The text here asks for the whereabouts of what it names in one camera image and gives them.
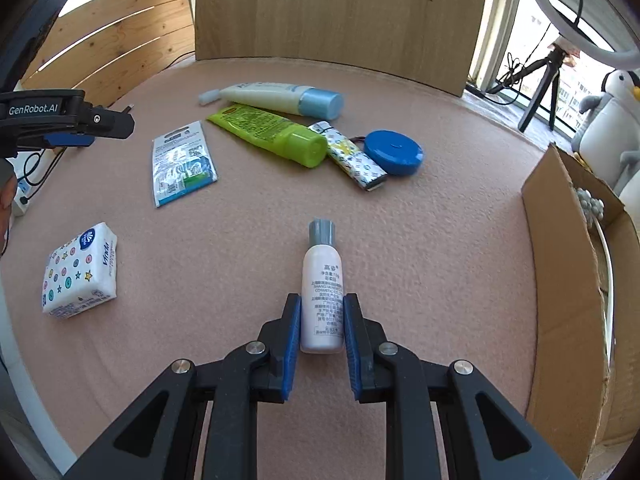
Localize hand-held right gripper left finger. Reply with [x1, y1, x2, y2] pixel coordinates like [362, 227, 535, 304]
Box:
[62, 292, 302, 480]

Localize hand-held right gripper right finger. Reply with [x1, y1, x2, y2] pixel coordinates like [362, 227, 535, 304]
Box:
[343, 292, 581, 480]

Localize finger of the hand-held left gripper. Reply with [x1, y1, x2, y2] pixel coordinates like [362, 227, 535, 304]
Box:
[75, 101, 136, 140]
[15, 131, 97, 152]

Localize white bottle with grey cap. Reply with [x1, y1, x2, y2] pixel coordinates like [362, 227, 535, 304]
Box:
[300, 218, 347, 355]

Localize green hand cream tube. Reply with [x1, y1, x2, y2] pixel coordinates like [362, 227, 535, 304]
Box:
[206, 103, 328, 168]

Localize cardboard box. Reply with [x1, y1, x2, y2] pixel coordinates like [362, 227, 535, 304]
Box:
[521, 142, 640, 478]

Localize white power strip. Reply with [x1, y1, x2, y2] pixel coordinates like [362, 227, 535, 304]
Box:
[11, 180, 34, 217]

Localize wooden slat panel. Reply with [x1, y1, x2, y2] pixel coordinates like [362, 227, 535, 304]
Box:
[20, 0, 196, 108]

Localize floss pick packet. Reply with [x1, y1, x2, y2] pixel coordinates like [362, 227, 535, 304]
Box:
[151, 120, 219, 209]

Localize printed tissue pack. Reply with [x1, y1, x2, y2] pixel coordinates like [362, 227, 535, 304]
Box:
[41, 222, 119, 319]

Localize white tube with blue cap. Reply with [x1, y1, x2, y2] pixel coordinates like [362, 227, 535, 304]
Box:
[219, 81, 345, 121]

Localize patterned lighter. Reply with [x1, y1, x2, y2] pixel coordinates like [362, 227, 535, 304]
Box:
[307, 121, 388, 192]

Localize blue round tape measure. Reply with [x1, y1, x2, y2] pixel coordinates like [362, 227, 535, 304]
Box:
[363, 130, 424, 177]

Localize light wooden board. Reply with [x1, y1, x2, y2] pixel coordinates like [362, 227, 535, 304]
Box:
[194, 0, 493, 98]

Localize white massager with grey balls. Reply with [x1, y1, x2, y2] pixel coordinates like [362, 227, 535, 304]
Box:
[575, 187, 618, 361]

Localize black tripod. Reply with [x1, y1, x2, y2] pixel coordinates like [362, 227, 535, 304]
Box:
[487, 42, 573, 133]

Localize large penguin plush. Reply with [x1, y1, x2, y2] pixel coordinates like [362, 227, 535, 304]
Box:
[572, 70, 640, 186]

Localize black power cable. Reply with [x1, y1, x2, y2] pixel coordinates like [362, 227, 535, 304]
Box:
[15, 147, 66, 197]

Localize black tripod cable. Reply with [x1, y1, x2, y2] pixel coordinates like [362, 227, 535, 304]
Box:
[467, 52, 523, 107]

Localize white ring light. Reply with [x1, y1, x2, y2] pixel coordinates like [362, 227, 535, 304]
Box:
[520, 0, 640, 68]

